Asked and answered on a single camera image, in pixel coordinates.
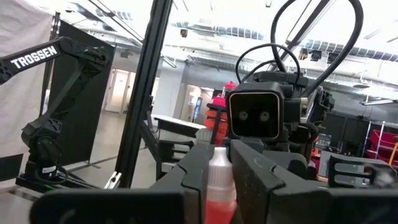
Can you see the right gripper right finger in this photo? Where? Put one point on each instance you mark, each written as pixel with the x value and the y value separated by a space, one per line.
pixel 253 180

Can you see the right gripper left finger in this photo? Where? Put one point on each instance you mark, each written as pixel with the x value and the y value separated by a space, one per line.
pixel 194 174

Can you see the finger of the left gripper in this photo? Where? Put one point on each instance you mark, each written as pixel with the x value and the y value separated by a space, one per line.
pixel 292 165

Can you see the small orange dropper bottle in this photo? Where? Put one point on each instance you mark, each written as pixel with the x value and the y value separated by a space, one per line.
pixel 220 186

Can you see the black Trossen-lettered robot arm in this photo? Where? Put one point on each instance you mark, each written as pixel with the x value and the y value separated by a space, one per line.
pixel 34 59

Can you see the white-topped table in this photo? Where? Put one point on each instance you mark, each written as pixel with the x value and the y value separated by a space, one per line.
pixel 174 120

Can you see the red tool chest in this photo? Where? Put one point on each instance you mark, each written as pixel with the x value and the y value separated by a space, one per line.
pixel 219 102

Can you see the red storage bin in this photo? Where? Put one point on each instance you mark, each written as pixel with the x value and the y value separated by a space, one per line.
pixel 385 140

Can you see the black partition panel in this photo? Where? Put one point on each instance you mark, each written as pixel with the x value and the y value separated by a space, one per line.
pixel 93 124

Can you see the white curtain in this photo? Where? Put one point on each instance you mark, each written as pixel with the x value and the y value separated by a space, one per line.
pixel 21 25

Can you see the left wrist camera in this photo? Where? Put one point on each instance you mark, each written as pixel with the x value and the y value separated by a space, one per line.
pixel 255 99

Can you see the black aluminium frame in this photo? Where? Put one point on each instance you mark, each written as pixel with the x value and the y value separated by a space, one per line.
pixel 146 77

